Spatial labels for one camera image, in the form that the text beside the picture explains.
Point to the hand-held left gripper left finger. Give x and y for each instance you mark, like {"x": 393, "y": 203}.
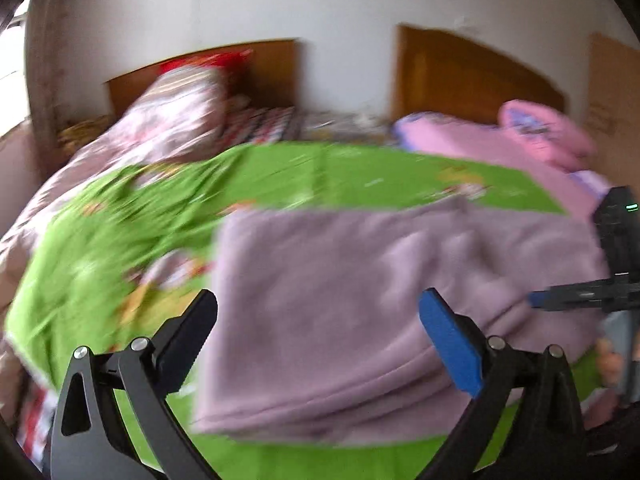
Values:
{"x": 192, "y": 330}

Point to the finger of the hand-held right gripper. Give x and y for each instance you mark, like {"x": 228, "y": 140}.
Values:
{"x": 570, "y": 296}

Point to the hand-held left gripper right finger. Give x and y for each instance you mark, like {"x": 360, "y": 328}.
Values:
{"x": 452, "y": 335}

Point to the mauve purple blanket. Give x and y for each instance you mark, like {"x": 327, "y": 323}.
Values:
{"x": 380, "y": 310}

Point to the person's right hand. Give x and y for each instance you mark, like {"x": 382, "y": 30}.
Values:
{"x": 611, "y": 367}

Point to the purple and white folded cloth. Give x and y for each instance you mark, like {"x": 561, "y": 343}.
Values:
{"x": 590, "y": 182}

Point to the folded pink floral quilt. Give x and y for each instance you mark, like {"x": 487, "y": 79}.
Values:
{"x": 550, "y": 135}

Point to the light wooden wardrobe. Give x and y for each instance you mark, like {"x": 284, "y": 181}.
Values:
{"x": 612, "y": 110}

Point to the green printed bed sheet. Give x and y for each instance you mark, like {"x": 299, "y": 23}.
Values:
{"x": 115, "y": 220}

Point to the pink bed sheet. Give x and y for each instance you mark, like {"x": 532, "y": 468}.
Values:
{"x": 460, "y": 140}

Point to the pink patterned quilt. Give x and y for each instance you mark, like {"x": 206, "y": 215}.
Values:
{"x": 165, "y": 115}

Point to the yellow and black cloth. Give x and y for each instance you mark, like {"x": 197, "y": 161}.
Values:
{"x": 82, "y": 132}

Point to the right wooden headboard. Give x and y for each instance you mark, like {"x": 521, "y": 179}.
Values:
{"x": 460, "y": 80}

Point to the nightstand with floral cover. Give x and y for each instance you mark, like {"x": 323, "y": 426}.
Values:
{"x": 345, "y": 127}

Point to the plain wooden headboard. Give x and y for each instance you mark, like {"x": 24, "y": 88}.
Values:
{"x": 272, "y": 75}

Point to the red embroidered pillow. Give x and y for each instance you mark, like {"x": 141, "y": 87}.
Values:
{"x": 200, "y": 62}

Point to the brown patterned curtain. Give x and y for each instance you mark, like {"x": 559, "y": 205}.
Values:
{"x": 47, "y": 70}

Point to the barred window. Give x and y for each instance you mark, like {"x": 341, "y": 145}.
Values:
{"x": 12, "y": 70}

